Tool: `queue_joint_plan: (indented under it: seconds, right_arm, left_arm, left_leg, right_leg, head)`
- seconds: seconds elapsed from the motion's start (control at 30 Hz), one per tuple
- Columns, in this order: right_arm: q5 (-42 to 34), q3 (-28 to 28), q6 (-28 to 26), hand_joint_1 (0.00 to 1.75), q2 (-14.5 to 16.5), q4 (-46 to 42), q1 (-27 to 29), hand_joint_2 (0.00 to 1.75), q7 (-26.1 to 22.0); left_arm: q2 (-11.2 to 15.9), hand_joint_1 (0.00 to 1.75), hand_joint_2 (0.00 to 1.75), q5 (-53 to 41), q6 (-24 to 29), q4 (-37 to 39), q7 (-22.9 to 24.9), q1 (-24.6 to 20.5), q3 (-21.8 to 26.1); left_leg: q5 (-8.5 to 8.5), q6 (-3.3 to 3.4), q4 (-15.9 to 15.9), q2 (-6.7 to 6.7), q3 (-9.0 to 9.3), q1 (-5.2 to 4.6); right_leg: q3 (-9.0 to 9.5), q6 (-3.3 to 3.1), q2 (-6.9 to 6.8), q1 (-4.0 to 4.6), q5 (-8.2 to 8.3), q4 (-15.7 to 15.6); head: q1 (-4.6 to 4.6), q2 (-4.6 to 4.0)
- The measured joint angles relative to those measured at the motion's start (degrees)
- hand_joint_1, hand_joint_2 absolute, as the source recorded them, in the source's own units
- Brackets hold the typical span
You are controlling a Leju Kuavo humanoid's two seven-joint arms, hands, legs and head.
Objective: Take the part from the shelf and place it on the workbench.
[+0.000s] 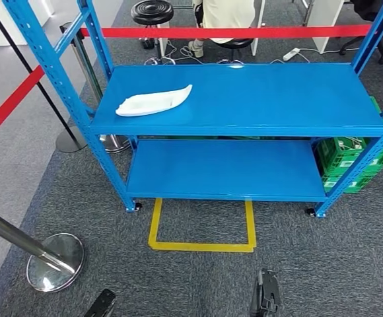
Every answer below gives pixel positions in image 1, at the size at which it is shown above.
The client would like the white plastic trim part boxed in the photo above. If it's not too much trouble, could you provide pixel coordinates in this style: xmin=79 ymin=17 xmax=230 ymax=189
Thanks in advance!
xmin=115 ymin=84 xmax=193 ymax=118

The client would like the white power strip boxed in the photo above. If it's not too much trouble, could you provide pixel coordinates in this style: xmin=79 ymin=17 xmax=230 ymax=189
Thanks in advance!
xmin=282 ymin=48 xmax=301 ymax=62

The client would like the dark round floor base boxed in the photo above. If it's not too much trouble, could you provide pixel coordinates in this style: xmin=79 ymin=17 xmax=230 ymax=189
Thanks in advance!
xmin=0 ymin=0 xmax=88 ymax=154

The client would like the white desk leg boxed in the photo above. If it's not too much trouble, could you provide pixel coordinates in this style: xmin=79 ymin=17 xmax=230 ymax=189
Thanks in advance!
xmin=250 ymin=0 xmax=267 ymax=57
xmin=156 ymin=22 xmax=171 ymax=58

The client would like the grey floor cable bundle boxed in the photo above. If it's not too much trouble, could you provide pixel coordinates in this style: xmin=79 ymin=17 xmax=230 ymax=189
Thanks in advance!
xmin=162 ymin=39 xmax=206 ymax=65

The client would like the stool with chrome base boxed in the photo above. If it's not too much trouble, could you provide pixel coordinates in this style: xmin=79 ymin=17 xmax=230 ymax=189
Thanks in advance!
xmin=215 ymin=38 xmax=255 ymax=67
xmin=130 ymin=0 xmax=177 ymax=67

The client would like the chrome dome-base stanchion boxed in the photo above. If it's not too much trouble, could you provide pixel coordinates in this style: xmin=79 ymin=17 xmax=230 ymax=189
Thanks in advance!
xmin=0 ymin=203 xmax=85 ymax=293

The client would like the green plastic crate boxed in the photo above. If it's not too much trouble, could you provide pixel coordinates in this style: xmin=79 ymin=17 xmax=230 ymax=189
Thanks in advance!
xmin=314 ymin=96 xmax=383 ymax=178
xmin=321 ymin=172 xmax=375 ymax=195

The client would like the red barrier belt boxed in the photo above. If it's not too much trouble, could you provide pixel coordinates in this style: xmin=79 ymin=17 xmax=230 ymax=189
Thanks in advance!
xmin=79 ymin=22 xmax=383 ymax=40
xmin=0 ymin=65 xmax=45 ymax=149

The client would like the steel stanchion post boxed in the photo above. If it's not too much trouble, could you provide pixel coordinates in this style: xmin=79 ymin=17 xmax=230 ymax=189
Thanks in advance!
xmin=59 ymin=22 xmax=131 ymax=155

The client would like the blue metal shelf rack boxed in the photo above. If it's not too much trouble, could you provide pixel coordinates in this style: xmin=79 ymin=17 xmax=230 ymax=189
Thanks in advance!
xmin=1 ymin=0 xmax=383 ymax=219

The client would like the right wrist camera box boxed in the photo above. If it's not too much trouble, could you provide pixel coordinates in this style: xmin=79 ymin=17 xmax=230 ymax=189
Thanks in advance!
xmin=250 ymin=268 xmax=282 ymax=317

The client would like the white floor cable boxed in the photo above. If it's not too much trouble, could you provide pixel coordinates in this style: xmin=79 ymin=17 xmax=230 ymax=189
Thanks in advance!
xmin=269 ymin=46 xmax=341 ymax=65

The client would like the person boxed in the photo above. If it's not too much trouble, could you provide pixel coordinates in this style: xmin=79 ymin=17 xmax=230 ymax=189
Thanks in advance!
xmin=188 ymin=0 xmax=256 ymax=59

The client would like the white desk panel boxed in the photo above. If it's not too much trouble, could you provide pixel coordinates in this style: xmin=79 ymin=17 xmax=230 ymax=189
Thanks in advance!
xmin=301 ymin=0 xmax=344 ymax=55

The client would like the black office chair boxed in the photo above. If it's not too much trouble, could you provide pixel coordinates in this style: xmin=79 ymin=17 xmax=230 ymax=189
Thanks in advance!
xmin=339 ymin=0 xmax=383 ymax=65

